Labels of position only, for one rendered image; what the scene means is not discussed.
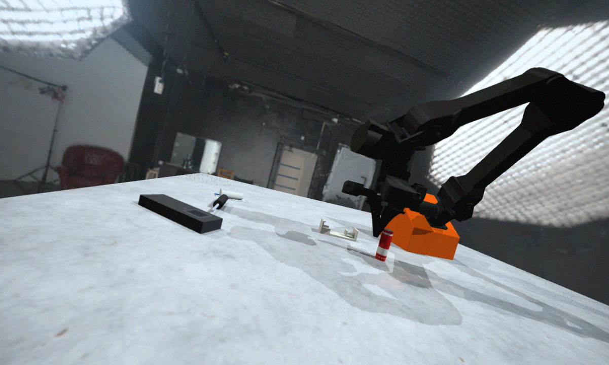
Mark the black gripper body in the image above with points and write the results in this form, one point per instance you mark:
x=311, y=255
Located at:
x=353, y=188

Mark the red and silver battery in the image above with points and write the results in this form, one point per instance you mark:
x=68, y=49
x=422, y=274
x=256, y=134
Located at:
x=384, y=244

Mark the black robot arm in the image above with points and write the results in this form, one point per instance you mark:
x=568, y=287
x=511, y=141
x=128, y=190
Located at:
x=556, y=105

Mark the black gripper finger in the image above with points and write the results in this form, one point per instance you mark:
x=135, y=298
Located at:
x=387, y=215
x=375, y=213

